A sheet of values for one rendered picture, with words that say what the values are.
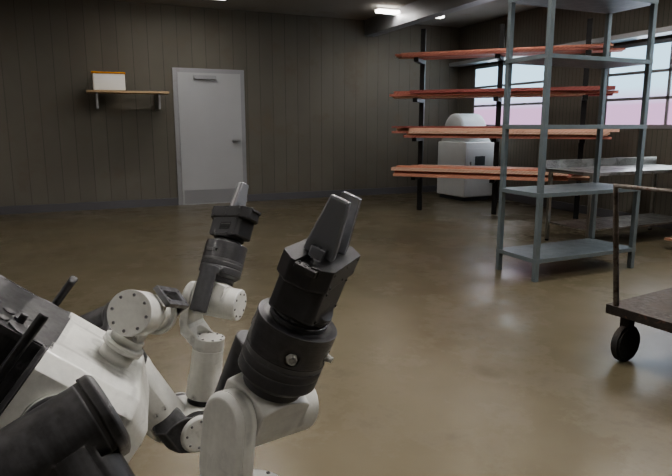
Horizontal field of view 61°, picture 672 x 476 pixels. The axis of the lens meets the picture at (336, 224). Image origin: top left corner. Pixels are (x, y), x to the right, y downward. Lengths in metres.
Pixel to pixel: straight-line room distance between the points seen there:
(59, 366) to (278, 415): 0.32
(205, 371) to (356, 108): 9.42
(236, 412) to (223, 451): 0.04
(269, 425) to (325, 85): 9.73
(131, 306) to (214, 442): 0.30
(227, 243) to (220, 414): 0.62
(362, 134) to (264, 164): 1.92
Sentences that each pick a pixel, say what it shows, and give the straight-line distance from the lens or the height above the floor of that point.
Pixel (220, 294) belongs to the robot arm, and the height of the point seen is 0.96.
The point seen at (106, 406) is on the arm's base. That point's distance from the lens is 0.70.
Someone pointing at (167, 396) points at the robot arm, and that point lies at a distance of 1.21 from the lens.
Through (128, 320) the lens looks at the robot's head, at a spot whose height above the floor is 1.02.
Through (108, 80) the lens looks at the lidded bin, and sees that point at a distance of 8.92.
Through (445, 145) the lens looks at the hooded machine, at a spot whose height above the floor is 0.93.
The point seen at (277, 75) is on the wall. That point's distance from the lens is 9.96.
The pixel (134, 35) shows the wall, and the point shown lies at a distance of 9.58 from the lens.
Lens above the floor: 1.30
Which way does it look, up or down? 10 degrees down
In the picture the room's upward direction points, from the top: straight up
